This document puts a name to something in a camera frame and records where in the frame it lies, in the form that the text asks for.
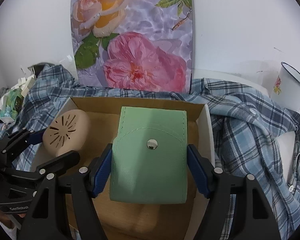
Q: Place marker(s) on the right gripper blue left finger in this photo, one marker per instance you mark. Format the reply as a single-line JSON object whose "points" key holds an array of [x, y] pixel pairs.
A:
{"points": [[100, 169]]}

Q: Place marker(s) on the blue plaid shirt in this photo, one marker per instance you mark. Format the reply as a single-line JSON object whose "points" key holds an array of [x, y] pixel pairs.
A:
{"points": [[251, 133]]}

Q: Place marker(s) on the green leather snap pouch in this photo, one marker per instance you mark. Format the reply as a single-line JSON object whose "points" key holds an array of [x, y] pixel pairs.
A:
{"points": [[149, 157]]}

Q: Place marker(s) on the shallow cardboard tray box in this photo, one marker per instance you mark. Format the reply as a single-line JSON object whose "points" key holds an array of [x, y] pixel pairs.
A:
{"points": [[144, 221]]}

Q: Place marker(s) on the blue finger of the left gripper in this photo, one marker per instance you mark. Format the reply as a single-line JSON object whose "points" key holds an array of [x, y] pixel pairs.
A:
{"points": [[36, 137]]}

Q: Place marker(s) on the beige round perforated pad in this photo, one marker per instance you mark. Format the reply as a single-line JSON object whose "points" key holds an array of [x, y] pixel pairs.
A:
{"points": [[68, 132]]}

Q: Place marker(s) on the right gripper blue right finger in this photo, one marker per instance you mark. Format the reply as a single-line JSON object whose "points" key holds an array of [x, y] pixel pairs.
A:
{"points": [[201, 170]]}

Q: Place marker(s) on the rose flower painting board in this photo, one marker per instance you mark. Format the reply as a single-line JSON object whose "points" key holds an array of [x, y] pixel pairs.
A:
{"points": [[133, 44]]}

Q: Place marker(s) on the white enamel mug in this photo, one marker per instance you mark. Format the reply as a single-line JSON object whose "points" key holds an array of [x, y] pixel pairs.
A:
{"points": [[286, 89]]}

